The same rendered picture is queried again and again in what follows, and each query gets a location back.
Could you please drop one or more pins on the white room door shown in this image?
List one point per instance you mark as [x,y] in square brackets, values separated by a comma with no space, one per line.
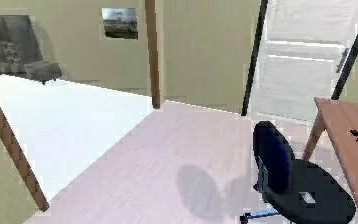
[297,60]

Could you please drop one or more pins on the framed landscape picture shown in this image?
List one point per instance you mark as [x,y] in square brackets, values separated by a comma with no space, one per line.
[120,23]

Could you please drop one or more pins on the grey armchair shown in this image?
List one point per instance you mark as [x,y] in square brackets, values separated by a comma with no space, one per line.
[17,56]

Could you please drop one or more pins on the brown wooden desk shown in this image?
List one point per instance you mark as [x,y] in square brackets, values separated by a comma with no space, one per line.
[350,116]

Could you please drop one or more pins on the dark blue office chair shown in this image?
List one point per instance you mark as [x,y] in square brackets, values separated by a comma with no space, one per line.
[300,186]

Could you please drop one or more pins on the small black object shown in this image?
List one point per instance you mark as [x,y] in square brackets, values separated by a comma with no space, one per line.
[355,134]

